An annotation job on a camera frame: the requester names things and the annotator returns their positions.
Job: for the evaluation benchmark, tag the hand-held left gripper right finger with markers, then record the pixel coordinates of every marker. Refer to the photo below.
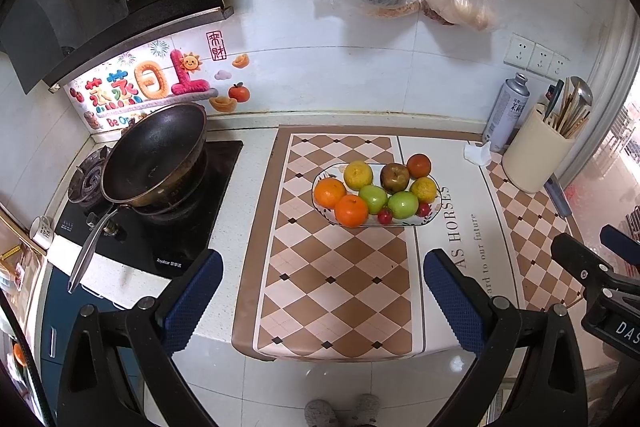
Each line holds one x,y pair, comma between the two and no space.
452,297

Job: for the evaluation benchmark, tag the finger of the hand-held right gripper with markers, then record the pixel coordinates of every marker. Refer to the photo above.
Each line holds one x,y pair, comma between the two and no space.
622,244
575,257

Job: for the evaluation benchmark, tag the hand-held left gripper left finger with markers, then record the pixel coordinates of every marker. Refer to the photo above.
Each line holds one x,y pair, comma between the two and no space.
195,302

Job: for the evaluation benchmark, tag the red cherry tomato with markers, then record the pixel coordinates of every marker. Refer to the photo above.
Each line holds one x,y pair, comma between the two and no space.
384,216
424,209

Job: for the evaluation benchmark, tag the green apple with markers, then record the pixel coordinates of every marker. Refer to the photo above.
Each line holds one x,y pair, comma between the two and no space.
374,199
403,205

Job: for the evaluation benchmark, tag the yellow lemon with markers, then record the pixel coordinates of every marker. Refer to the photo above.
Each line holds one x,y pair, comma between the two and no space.
358,174
424,190

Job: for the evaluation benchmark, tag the orange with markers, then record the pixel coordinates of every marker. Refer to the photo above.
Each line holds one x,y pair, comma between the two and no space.
329,193
351,211

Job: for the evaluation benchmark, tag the dark red-orange tangerine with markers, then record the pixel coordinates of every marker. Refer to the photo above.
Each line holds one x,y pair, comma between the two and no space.
419,166

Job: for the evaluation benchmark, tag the white patterned oval plate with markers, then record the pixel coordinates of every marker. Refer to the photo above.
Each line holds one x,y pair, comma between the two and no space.
331,172

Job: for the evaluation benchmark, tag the grey knife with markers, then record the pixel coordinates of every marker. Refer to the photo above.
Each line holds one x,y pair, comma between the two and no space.
557,197

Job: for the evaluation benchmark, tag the black gas hob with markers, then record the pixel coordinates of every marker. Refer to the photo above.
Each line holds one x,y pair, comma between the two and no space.
165,242

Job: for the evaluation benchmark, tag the cream utensil holder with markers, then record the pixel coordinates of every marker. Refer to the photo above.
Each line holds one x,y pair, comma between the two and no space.
537,157

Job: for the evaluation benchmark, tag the brown checkered table mat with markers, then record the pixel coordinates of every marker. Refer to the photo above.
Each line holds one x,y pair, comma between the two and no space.
325,267

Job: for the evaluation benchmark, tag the brown red apple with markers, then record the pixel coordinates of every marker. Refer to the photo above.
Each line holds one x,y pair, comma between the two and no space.
395,177

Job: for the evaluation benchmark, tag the blue cabinet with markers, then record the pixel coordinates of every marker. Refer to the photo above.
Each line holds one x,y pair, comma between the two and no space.
60,292

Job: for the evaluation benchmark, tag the crumpled white tissue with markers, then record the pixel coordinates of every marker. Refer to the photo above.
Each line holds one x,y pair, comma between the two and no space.
477,154

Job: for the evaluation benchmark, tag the grey fuzzy slipper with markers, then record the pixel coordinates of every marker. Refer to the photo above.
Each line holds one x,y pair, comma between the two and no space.
320,414
367,411

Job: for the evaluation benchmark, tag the bundle of wooden chopsticks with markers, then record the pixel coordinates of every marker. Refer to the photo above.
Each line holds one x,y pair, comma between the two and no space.
565,112

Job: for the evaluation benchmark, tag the grey spray can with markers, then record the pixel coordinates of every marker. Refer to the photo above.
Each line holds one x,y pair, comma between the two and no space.
507,114

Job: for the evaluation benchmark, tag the metal ladle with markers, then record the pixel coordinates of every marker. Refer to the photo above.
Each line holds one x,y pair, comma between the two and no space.
581,92

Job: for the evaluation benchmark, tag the white cup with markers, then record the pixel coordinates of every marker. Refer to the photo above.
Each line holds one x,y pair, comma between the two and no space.
42,233

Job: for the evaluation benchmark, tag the white window frame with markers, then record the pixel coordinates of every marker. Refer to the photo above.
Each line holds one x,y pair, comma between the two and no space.
607,82

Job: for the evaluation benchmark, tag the white wall socket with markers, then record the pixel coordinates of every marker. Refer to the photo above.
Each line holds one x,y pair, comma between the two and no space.
541,58
519,51
559,66

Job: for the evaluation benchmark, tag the colourful wall sticker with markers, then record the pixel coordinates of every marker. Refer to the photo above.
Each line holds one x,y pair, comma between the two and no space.
150,79

